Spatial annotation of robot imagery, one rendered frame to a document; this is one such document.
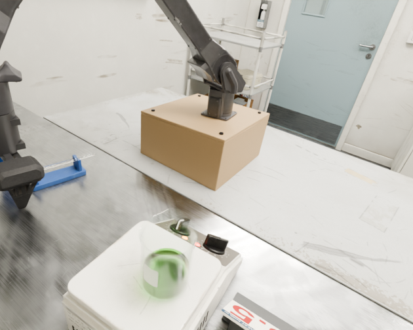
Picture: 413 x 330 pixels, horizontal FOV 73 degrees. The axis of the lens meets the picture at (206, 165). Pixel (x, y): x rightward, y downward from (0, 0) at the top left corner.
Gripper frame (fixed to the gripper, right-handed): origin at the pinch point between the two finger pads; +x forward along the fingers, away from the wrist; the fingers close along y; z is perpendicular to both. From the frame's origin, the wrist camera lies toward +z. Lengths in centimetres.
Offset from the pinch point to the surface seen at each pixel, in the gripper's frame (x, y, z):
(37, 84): 20, -116, -42
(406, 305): 3, 56, -33
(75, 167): 2.2, -0.7, -11.4
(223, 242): -2.5, 34.3, -16.2
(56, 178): 2.3, 0.8, -7.1
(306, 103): 49, -67, -286
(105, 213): 3.4, 13.7, -10.0
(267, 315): 3.2, 43.3, -16.0
